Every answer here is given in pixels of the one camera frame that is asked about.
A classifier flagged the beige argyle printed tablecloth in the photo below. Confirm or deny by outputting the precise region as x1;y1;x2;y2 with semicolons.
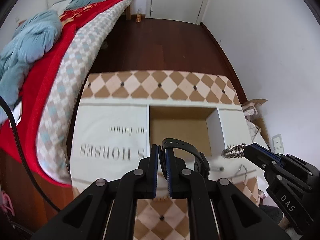
69;70;262;240

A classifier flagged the white cardboard box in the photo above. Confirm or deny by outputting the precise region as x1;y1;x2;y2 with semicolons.
149;104;227;159

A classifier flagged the light blue fluffy blanket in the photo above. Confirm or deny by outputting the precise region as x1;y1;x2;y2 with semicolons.
0;0;132;123

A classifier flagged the black cable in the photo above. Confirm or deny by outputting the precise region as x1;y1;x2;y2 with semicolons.
0;96;61;212

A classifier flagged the thick silver chain bracelet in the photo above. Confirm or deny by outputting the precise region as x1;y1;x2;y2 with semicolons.
222;142;247;160

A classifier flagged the orange bottle on floor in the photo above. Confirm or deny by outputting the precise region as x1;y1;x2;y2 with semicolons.
136;8;142;23

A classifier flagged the argyle patterned quilt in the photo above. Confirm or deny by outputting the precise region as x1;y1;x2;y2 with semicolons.
35;0;132;186

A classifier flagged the red blanket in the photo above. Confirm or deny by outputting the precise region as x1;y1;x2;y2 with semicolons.
0;0;128;188

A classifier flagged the white wall socket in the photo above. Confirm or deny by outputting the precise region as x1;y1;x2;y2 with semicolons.
272;134;285;154

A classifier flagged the brown cardboard box flap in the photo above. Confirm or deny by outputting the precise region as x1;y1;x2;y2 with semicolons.
241;99;269;143

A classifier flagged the dark grey fluffy rug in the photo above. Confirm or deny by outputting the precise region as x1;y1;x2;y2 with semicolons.
259;204;284;224

